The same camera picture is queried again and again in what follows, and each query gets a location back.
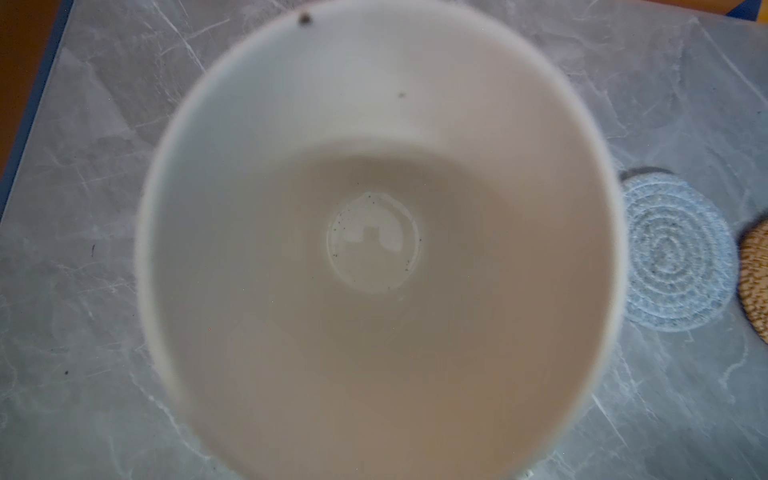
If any light blue mug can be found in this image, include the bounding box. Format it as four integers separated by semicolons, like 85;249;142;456
135;1;628;479

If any tan rattan round coaster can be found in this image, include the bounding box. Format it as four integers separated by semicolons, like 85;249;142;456
738;218;768;343

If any grey woven round coaster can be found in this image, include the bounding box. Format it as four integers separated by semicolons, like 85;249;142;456
622;172;739;332

